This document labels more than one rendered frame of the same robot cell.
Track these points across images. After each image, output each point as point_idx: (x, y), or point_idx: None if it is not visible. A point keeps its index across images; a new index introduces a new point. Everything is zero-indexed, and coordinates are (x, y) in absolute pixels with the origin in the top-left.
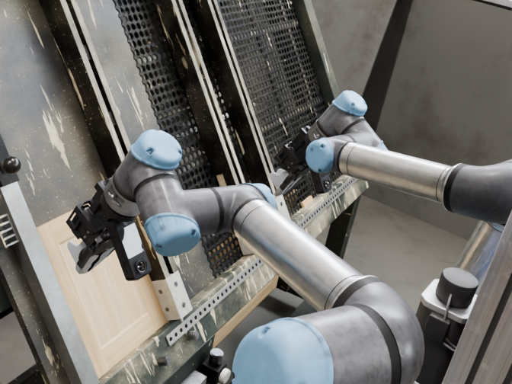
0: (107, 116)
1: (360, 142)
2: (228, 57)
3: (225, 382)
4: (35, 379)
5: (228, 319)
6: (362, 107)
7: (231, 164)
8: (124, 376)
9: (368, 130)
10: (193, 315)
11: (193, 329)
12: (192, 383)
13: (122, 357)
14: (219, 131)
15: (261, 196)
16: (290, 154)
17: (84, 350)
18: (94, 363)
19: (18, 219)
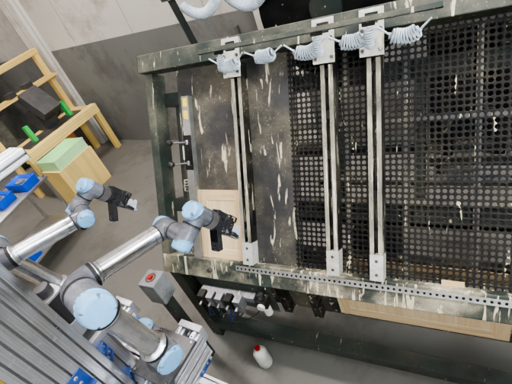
0: (238, 156)
1: (168, 232)
2: (370, 138)
3: (260, 310)
4: None
5: (283, 289)
6: (184, 215)
7: (327, 212)
8: (209, 264)
9: (180, 229)
10: (256, 269)
11: (254, 275)
12: (246, 295)
13: (218, 257)
14: (326, 187)
15: (77, 216)
16: None
17: (199, 242)
18: (206, 250)
19: (190, 184)
